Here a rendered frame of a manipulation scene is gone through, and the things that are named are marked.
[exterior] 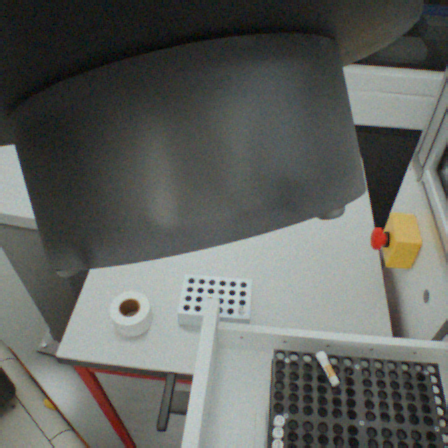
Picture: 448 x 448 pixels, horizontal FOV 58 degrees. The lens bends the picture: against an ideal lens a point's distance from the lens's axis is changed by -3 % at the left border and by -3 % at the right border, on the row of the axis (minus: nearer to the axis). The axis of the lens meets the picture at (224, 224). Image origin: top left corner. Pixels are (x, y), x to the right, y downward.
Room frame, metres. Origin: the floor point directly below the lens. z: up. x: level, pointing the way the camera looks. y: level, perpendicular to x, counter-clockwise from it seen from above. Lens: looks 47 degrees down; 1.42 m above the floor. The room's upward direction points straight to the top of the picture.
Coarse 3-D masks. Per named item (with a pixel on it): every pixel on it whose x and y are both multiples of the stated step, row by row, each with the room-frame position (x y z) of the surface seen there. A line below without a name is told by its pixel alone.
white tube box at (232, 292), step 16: (192, 288) 0.44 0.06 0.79; (208, 288) 0.43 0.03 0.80; (224, 288) 0.43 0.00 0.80; (240, 288) 0.43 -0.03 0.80; (192, 304) 0.40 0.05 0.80; (224, 304) 0.40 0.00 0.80; (240, 304) 0.41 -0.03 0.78; (192, 320) 0.38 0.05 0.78; (224, 320) 0.37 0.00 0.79; (240, 320) 0.37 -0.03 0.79
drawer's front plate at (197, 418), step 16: (208, 304) 0.32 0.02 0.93; (208, 320) 0.29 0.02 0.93; (208, 336) 0.27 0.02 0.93; (208, 352) 0.24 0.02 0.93; (208, 368) 0.22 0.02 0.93; (192, 384) 0.20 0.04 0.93; (208, 384) 0.21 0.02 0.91; (192, 400) 0.18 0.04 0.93; (208, 400) 0.20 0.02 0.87; (192, 416) 0.16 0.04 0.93; (208, 416) 0.20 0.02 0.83; (192, 432) 0.15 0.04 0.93
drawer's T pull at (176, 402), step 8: (168, 376) 0.22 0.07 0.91; (176, 376) 0.22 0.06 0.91; (168, 384) 0.21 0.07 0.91; (168, 392) 0.20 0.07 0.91; (176, 392) 0.20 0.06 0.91; (184, 392) 0.20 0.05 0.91; (168, 400) 0.19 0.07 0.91; (176, 400) 0.19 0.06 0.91; (184, 400) 0.19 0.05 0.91; (160, 408) 0.18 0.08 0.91; (168, 408) 0.18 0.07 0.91; (176, 408) 0.18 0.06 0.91; (184, 408) 0.18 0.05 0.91; (160, 416) 0.17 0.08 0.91; (168, 416) 0.17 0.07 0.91; (160, 424) 0.16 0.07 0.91
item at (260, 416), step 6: (258, 414) 0.19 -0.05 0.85; (264, 414) 0.19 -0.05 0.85; (438, 414) 0.19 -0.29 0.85; (258, 420) 0.19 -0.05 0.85; (264, 420) 0.19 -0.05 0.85; (258, 426) 0.18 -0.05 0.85; (264, 426) 0.18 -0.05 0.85; (258, 432) 0.17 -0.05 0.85; (264, 432) 0.17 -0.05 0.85; (258, 438) 0.16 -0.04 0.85; (264, 438) 0.16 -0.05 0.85; (258, 444) 0.15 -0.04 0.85; (264, 444) 0.15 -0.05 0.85
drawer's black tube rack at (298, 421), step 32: (288, 352) 0.26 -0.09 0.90; (288, 384) 0.21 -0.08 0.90; (320, 384) 0.21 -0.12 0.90; (352, 384) 0.22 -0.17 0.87; (384, 384) 0.21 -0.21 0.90; (416, 384) 0.21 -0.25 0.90; (288, 416) 0.17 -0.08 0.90; (320, 416) 0.17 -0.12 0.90; (352, 416) 0.18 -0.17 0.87; (384, 416) 0.18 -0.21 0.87; (416, 416) 0.17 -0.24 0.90
